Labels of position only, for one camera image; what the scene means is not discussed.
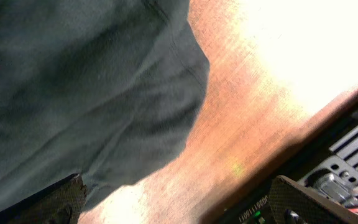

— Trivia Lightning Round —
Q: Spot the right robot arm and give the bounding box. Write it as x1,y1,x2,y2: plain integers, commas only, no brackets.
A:
0,174,358,224

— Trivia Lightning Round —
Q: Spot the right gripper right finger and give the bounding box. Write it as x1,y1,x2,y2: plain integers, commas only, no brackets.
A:
268,175,358,224

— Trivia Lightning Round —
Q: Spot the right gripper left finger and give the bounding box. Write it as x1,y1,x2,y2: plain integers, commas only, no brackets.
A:
0,174,87,224

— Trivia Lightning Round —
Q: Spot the black Nike t-shirt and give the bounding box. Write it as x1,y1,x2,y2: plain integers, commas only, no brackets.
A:
0,0,209,211

